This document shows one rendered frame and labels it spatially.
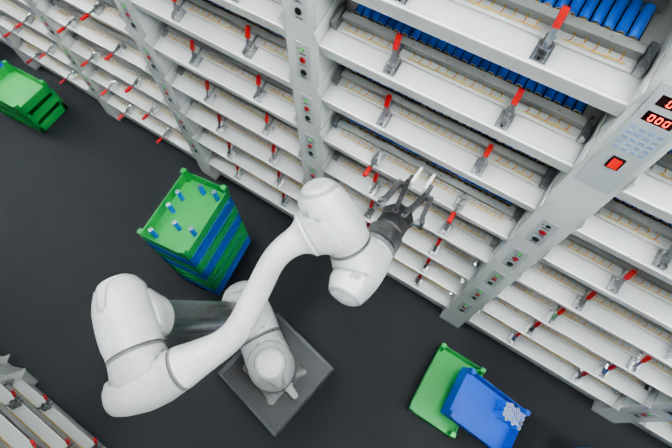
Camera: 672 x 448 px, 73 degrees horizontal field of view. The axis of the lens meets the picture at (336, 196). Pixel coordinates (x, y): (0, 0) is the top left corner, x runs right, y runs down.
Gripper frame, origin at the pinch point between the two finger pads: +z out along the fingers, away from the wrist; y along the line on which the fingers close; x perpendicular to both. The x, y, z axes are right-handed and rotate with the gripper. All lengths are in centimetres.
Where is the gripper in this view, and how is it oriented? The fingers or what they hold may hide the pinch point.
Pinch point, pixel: (422, 181)
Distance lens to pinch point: 123.1
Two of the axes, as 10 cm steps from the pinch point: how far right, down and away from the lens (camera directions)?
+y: -8.4, -4.8, 2.5
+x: -1.2, 6.1, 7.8
